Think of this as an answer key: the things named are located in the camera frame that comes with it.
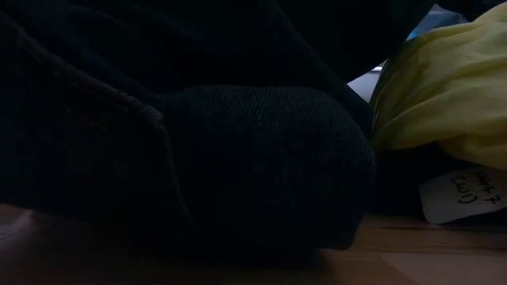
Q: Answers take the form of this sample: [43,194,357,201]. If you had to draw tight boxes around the yellow-green shirt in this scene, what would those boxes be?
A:
[370,2,507,172]

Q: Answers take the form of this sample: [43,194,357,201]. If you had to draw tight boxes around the white handwritten paper tag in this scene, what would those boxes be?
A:
[418,165,507,226]

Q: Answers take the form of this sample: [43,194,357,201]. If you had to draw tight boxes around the dark denim jeans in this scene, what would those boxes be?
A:
[0,0,373,262]

